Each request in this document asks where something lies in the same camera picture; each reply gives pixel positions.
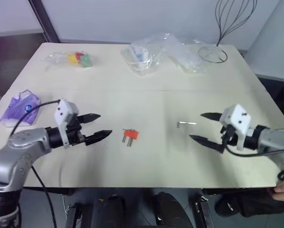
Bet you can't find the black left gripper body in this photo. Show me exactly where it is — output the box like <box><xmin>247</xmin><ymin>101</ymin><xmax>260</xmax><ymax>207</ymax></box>
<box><xmin>66</xmin><ymin>115</ymin><xmax>87</xmax><ymax>146</ymax></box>

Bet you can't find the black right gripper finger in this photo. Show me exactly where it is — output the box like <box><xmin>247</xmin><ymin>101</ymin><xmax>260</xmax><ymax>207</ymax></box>
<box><xmin>200</xmin><ymin>112</ymin><xmax>223</xmax><ymax>123</ymax></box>
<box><xmin>189</xmin><ymin>134</ymin><xmax>223</xmax><ymax>153</ymax></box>

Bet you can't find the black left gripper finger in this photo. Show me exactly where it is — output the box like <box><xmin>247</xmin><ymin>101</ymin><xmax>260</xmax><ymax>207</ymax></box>
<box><xmin>78</xmin><ymin>113</ymin><xmax>102</xmax><ymax>124</ymax></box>
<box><xmin>85</xmin><ymin>129</ymin><xmax>113</xmax><ymax>146</ymax></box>

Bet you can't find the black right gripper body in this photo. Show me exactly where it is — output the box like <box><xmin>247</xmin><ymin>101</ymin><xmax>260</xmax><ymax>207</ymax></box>
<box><xmin>219</xmin><ymin>124</ymin><xmax>238</xmax><ymax>153</ymax></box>

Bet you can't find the red plastic block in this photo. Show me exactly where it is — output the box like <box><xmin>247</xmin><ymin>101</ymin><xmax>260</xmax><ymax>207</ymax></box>
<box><xmin>122</xmin><ymin>129</ymin><xmax>140</xmax><ymax>142</ymax></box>

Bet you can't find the green block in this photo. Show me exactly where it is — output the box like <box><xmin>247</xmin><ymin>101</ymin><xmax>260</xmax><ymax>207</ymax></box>
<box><xmin>80</xmin><ymin>55</ymin><xmax>94</xmax><ymax>67</ymax></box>

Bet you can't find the purple plastic bag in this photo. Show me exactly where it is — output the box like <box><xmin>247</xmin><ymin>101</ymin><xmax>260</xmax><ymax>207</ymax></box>
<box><xmin>0</xmin><ymin>89</ymin><xmax>42</xmax><ymax>128</ymax></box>

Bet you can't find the clear bag of coloured blocks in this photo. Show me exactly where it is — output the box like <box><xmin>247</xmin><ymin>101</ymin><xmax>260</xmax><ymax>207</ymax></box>
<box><xmin>40</xmin><ymin>50</ymin><xmax>95</xmax><ymax>70</ymax></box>

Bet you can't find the large crumpled clear plastic bag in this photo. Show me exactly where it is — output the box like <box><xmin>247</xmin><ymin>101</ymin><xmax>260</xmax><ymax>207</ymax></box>
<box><xmin>146</xmin><ymin>32</ymin><xmax>208</xmax><ymax>75</ymax></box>

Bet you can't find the bystander dark clothing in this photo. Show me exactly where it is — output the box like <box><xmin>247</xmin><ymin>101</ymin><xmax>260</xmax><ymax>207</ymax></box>
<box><xmin>214</xmin><ymin>81</ymin><xmax>284</xmax><ymax>218</ymax></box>

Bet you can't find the dark rounded shape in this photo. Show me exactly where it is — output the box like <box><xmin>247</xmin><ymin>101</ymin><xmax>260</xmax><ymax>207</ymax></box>
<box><xmin>153</xmin><ymin>191</ymin><xmax>193</xmax><ymax>228</ymax></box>
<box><xmin>94</xmin><ymin>194</ymin><xmax>131</xmax><ymax>228</ymax></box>

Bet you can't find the clear package with white item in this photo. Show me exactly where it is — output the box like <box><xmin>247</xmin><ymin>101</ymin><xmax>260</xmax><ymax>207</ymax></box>
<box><xmin>120</xmin><ymin>42</ymin><xmax>157</xmax><ymax>77</ymax></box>

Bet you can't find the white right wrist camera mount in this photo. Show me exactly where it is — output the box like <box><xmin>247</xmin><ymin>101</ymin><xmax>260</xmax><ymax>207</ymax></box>
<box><xmin>219</xmin><ymin>104</ymin><xmax>252</xmax><ymax>152</ymax></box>

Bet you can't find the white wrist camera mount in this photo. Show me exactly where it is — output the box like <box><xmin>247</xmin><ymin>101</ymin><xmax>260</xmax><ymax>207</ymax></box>
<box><xmin>53</xmin><ymin>99</ymin><xmax>80</xmax><ymax>149</ymax></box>
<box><xmin>219</xmin><ymin>104</ymin><xmax>252</xmax><ymax>152</ymax></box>

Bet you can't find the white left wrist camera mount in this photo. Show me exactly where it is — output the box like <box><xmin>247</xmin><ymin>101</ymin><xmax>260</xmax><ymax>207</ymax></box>
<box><xmin>53</xmin><ymin>99</ymin><xmax>80</xmax><ymax>149</ymax></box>

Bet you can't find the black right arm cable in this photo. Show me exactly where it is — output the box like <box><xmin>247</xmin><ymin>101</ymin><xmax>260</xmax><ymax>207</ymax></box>
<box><xmin>224</xmin><ymin>144</ymin><xmax>284</xmax><ymax>185</ymax></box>

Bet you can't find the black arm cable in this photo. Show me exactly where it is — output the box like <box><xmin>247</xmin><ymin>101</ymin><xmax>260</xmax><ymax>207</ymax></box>
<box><xmin>224</xmin><ymin>144</ymin><xmax>284</xmax><ymax>185</ymax></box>
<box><xmin>10</xmin><ymin>99</ymin><xmax>62</xmax><ymax>228</ymax></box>

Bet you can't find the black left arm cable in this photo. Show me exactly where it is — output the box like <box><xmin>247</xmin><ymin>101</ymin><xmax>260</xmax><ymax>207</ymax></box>
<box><xmin>10</xmin><ymin>99</ymin><xmax>62</xmax><ymax>228</ymax></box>

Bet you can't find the black table frame leg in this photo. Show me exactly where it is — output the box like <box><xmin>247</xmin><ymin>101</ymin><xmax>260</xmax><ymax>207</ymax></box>
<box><xmin>193</xmin><ymin>194</ymin><xmax>214</xmax><ymax>228</ymax></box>
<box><xmin>65</xmin><ymin>203</ymin><xmax>82</xmax><ymax>228</ymax></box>

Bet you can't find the black wire stand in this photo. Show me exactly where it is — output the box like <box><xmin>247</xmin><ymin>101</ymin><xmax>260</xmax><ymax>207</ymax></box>
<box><xmin>198</xmin><ymin>0</ymin><xmax>257</xmax><ymax>64</ymax></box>

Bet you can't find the dark window frame post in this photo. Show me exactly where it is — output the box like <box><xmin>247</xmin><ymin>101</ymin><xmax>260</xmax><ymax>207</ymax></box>
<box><xmin>28</xmin><ymin>0</ymin><xmax>61</xmax><ymax>44</ymax></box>

